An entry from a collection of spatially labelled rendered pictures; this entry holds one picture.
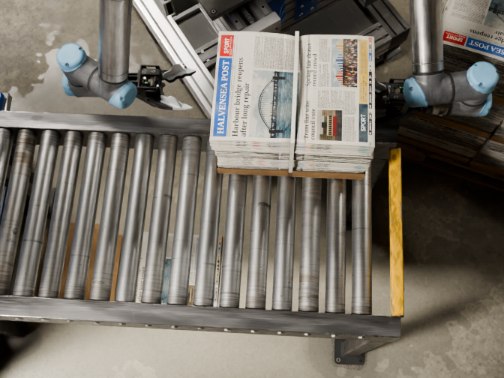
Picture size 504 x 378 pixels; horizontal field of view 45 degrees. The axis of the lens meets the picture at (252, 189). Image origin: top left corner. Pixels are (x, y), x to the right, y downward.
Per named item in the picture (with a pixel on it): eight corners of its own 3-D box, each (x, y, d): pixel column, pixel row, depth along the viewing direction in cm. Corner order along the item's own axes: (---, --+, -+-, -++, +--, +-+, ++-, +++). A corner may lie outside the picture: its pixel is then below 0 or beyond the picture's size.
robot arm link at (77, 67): (100, 55, 155) (111, 77, 166) (67, 34, 158) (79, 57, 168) (81, 78, 153) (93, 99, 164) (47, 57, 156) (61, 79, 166)
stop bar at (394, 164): (400, 150, 160) (402, 147, 158) (404, 318, 146) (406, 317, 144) (388, 149, 160) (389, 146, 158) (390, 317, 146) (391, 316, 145)
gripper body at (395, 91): (387, 76, 161) (433, 78, 160) (382, 92, 169) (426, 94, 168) (388, 103, 158) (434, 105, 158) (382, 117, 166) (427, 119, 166)
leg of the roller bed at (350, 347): (357, 341, 222) (391, 320, 158) (357, 358, 221) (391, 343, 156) (341, 340, 223) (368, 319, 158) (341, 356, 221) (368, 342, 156)
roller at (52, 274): (87, 134, 170) (81, 127, 165) (60, 304, 155) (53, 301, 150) (69, 133, 170) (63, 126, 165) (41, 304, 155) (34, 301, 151)
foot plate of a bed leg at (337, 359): (367, 330, 224) (368, 329, 223) (367, 370, 219) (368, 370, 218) (331, 328, 224) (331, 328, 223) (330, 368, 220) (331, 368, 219)
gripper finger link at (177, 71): (194, 63, 168) (163, 75, 167) (196, 73, 174) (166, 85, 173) (190, 54, 169) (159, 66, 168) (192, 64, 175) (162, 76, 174)
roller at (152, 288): (179, 138, 169) (177, 130, 164) (162, 310, 154) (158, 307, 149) (161, 137, 169) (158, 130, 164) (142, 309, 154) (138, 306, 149)
